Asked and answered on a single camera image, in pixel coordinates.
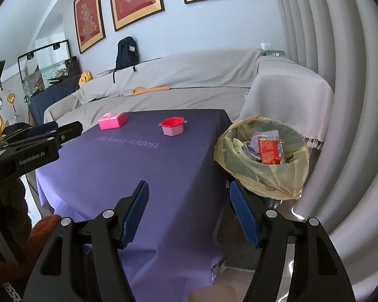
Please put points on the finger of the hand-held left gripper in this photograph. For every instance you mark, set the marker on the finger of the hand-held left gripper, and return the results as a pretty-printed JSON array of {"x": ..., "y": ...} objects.
[
  {"x": 45, "y": 127},
  {"x": 67, "y": 131}
]

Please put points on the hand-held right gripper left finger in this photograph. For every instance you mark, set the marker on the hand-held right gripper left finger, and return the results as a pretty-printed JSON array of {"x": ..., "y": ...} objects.
[{"x": 135, "y": 217}]

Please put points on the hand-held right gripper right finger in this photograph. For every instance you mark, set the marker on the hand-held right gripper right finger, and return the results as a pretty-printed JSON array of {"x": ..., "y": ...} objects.
[{"x": 244, "y": 217}]

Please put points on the trash bin with yellow bag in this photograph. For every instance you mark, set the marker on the trash bin with yellow bag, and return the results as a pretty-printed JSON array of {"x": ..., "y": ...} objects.
[{"x": 271, "y": 176}]

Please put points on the red paper cup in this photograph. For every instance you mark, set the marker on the red paper cup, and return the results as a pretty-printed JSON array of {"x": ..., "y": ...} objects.
[{"x": 269, "y": 152}]

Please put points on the dark blue cloth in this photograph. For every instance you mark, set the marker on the dark blue cloth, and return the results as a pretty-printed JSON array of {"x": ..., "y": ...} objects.
[{"x": 50, "y": 97}]

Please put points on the pink box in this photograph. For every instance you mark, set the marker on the pink box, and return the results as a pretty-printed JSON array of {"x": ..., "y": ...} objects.
[{"x": 111, "y": 121}]

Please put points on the purple tablecloth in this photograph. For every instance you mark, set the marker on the purple tablecloth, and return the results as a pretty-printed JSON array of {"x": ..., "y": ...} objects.
[{"x": 145, "y": 163}]

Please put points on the yellow plush toy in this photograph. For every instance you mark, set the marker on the yellow plush toy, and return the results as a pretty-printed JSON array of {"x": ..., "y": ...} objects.
[{"x": 84, "y": 79}]

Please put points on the glass fish tank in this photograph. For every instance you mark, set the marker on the glass fish tank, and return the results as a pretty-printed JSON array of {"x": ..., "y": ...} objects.
[{"x": 47, "y": 69}]

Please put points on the person's brown trouser leg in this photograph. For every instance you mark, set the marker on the person's brown trouser leg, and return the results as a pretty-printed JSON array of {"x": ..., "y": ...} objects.
[{"x": 45, "y": 226}]

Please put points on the orange back scratcher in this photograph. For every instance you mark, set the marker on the orange back scratcher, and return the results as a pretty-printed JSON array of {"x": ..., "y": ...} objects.
[{"x": 151, "y": 90}]

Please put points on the dark blue backpack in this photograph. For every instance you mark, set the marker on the dark blue backpack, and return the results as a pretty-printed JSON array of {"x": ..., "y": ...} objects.
[{"x": 126, "y": 56}]

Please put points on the red pink plastic container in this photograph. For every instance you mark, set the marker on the red pink plastic container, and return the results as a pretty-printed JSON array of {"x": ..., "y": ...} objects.
[{"x": 172, "y": 127}]

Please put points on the tall red framed picture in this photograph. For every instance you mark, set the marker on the tall red framed picture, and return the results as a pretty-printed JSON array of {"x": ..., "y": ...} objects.
[{"x": 89, "y": 15}]

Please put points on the white fringed throw cloth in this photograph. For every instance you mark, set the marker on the white fringed throw cloth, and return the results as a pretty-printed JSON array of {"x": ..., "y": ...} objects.
[{"x": 289, "y": 94}]

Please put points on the grey covered sofa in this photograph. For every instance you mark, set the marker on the grey covered sofa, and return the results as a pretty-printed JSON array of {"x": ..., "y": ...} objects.
[{"x": 192, "y": 69}]

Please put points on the square red framed picture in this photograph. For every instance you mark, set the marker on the square red framed picture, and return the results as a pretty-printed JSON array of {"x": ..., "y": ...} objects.
[{"x": 135, "y": 0}]

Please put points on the green digital clock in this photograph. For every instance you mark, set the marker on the green digital clock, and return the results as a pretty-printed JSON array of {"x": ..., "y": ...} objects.
[{"x": 274, "y": 53}]

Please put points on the grey pleated curtain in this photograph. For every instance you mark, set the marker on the grey pleated curtain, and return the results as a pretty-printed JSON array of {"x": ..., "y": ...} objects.
[{"x": 349, "y": 69}]

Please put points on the red gold wall ornament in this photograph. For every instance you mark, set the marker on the red gold wall ornament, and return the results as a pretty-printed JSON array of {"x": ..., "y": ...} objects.
[{"x": 11, "y": 100}]

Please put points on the white wall socket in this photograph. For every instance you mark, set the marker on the white wall socket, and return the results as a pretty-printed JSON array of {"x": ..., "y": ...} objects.
[{"x": 266, "y": 46}]

